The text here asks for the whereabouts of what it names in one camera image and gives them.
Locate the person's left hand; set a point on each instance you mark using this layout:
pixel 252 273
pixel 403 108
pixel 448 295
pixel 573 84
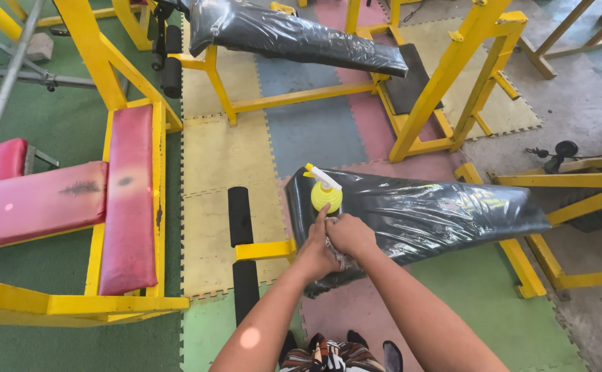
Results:
pixel 314 256

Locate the person's right hand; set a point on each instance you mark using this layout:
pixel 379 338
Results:
pixel 352 235

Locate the person's right fingers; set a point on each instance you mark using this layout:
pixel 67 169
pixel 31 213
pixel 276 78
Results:
pixel 332 232

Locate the grey cleaning rag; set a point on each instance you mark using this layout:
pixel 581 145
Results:
pixel 343 262

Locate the yellow spray bottle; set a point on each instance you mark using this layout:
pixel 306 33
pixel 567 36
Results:
pixel 325 194

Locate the black plastic-wrapped bench pad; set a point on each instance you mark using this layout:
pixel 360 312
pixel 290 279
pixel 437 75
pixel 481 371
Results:
pixel 425 214
pixel 290 33

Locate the person's black shoe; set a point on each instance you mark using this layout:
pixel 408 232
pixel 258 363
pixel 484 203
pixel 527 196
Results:
pixel 287 347
pixel 393 356

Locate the person's patterned shorts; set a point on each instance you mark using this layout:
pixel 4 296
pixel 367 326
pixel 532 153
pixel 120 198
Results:
pixel 332 357

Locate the colourful foam floor mats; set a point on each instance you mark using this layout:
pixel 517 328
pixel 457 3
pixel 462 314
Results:
pixel 223 155

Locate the black flat seat pad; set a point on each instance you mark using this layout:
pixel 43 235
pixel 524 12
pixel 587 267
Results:
pixel 409 82

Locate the long red bench pad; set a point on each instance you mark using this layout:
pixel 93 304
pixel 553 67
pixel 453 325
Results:
pixel 130 196

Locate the black foam roller pair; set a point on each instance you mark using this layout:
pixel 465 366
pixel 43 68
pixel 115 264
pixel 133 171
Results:
pixel 172 72

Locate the wide red bench pad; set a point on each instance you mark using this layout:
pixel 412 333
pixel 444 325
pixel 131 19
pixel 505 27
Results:
pixel 32 206

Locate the grey concrete block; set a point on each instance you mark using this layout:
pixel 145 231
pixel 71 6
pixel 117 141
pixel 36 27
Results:
pixel 40 46

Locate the grey metal bar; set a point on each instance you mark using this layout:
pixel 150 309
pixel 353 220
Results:
pixel 1 98

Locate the yellow upright rack frame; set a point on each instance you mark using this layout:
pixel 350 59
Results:
pixel 450 67

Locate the yellow machine frame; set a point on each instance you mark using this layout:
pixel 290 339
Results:
pixel 580 180

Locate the yellow frame of red bench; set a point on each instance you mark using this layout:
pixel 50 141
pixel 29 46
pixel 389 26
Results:
pixel 102 57

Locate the wooden frame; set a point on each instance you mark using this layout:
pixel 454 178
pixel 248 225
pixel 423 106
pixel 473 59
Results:
pixel 564 28

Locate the grey metal machine frame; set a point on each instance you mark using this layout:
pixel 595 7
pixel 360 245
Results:
pixel 32 76

